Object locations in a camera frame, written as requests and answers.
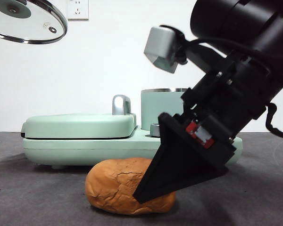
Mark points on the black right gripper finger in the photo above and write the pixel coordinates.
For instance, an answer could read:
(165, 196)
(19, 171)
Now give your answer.
(174, 169)

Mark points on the brown potato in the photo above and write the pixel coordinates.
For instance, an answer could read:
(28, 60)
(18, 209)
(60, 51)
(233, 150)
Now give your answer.
(113, 188)

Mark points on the glass lid with mint knob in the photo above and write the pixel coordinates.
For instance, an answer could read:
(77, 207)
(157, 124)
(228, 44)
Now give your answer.
(26, 26)

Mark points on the mint green steamer pot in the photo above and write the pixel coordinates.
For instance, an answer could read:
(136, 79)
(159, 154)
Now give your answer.
(160, 106)

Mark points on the silver control knob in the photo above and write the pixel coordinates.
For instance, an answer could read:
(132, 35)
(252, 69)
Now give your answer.
(154, 130)

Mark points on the mint green breakfast machine base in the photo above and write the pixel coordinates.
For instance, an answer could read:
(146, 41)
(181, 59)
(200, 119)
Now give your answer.
(85, 150)

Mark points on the mint green griddle cover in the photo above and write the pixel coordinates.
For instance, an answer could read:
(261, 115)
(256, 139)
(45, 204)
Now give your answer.
(73, 124)

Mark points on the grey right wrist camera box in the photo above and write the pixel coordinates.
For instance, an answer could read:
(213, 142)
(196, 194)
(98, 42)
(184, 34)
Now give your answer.
(160, 47)

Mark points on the white wall socket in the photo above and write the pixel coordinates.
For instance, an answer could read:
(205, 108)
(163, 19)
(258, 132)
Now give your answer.
(79, 10)

